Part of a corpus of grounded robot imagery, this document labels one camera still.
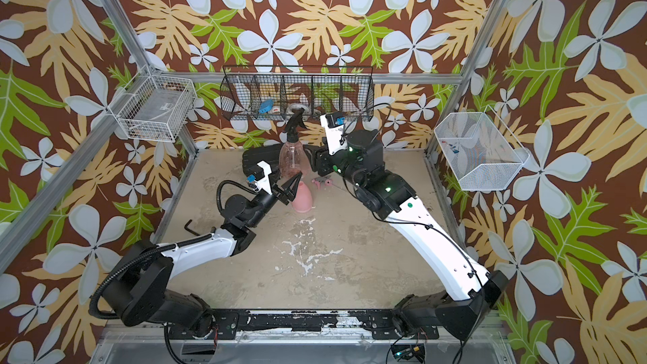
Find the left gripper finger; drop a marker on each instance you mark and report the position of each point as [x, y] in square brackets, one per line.
[289, 189]
[263, 181]

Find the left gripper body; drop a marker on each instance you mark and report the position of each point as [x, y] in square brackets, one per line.
[264, 204]

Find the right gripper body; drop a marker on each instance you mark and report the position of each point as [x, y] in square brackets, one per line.
[330, 164]

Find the pink spray bottle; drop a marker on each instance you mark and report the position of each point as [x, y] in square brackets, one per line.
[303, 201]

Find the black spray nozzle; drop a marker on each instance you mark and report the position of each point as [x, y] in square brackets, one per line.
[294, 123]

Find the orange translucent spray bottle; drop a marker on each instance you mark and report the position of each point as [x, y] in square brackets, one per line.
[293, 160]

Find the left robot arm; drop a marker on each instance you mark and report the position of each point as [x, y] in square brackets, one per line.
[136, 290]

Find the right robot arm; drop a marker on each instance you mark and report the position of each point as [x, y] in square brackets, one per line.
[470, 290]

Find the pink grey spray nozzle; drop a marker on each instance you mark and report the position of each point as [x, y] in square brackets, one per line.
[325, 181]

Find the black plastic case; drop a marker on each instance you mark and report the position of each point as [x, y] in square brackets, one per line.
[269, 154]

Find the white tape roll in basket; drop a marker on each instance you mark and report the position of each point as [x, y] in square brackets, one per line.
[296, 107]

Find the blue round item in basket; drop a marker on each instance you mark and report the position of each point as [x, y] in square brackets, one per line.
[266, 106]

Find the black hex key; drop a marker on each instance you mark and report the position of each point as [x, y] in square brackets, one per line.
[190, 228]

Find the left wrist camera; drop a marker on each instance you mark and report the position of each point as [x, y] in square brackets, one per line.
[255, 178]

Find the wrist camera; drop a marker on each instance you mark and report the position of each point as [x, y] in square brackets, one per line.
[255, 178]
[335, 132]

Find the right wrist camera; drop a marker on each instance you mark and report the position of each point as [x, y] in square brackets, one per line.
[335, 132]

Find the black wire wall basket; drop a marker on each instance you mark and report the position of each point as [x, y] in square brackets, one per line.
[348, 89]

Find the white wire basket left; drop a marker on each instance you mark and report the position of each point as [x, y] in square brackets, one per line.
[154, 107]

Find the white wire basket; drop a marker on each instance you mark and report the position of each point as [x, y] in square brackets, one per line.
[481, 150]
[154, 107]

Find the white wire basket right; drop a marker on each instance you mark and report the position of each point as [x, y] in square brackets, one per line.
[481, 150]

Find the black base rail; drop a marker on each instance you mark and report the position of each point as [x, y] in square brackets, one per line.
[361, 324]

